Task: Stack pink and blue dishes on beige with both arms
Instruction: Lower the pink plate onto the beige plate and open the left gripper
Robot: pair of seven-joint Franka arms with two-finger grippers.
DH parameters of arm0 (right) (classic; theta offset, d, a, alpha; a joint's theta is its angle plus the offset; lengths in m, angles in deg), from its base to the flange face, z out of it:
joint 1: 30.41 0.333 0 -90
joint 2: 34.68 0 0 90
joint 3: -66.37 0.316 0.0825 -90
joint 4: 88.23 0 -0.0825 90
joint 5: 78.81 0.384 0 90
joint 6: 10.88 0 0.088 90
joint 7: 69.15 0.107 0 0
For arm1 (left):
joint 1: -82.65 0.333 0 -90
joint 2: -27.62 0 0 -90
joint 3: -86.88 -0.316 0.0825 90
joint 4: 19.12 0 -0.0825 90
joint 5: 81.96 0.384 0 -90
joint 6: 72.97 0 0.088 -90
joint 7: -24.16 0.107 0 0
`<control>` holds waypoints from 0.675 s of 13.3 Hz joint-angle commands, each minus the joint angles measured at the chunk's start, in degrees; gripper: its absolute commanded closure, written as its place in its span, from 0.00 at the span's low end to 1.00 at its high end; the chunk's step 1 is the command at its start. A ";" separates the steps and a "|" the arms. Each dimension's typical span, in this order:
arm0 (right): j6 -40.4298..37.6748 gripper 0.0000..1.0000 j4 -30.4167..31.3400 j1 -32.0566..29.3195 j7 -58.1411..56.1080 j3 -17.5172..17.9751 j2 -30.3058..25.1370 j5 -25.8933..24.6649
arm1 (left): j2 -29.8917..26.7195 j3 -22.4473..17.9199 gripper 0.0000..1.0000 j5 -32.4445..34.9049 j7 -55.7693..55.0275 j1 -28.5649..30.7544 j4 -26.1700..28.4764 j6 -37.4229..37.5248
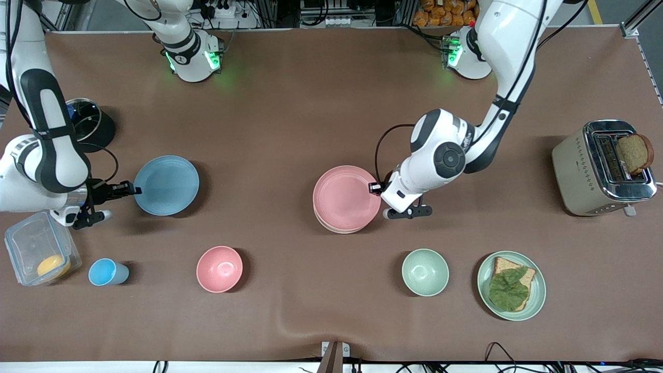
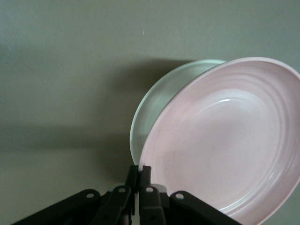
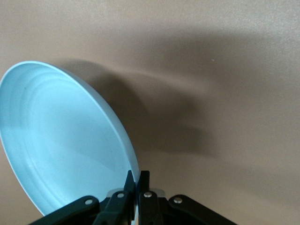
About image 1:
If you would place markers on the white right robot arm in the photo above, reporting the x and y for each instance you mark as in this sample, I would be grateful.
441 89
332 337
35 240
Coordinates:
52 155

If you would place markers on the white power strip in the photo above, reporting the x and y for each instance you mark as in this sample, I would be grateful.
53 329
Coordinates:
222 9

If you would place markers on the green plate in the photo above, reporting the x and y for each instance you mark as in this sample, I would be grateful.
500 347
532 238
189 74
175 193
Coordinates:
538 295

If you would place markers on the metal table edge bracket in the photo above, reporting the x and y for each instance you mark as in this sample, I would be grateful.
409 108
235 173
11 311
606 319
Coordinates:
335 357

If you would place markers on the pink plate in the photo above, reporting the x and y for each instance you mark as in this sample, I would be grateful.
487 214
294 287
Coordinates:
346 198

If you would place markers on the blue plate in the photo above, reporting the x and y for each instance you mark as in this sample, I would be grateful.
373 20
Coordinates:
168 185

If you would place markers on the clear plastic container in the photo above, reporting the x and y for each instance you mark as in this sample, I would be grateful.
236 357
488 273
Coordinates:
36 243

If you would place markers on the green lettuce leaf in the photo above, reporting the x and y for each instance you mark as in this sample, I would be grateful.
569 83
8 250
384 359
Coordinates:
508 290

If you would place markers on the blue cup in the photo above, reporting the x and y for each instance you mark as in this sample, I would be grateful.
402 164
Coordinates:
103 272

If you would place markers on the bag of orange snacks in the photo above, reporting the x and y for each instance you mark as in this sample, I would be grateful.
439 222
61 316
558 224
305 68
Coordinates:
445 13

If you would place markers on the beige chrome toaster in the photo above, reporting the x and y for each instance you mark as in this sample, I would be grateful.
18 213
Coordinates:
577 176

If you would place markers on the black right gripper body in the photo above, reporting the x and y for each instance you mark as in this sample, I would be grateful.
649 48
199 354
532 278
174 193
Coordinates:
102 192

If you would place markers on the dark toast slice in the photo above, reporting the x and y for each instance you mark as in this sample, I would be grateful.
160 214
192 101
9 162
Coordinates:
635 153

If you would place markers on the pink bowl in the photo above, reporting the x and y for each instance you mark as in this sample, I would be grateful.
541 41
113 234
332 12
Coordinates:
219 269

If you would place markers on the beige plate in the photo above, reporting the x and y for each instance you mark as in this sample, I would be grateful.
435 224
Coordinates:
344 232

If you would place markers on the glass lid blue knob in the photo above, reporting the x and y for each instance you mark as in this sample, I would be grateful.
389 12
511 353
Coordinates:
85 116

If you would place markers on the brown table cloth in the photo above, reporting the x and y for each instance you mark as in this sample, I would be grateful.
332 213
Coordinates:
290 119

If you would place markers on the brown bread slice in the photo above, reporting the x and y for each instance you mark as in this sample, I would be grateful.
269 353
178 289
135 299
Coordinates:
503 264

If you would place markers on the yellow food piece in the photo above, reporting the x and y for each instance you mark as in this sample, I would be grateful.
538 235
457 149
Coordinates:
53 266

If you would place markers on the green bowl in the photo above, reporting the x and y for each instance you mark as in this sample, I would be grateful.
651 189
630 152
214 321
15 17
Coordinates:
425 272

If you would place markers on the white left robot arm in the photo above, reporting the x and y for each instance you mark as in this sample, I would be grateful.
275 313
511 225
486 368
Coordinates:
445 155

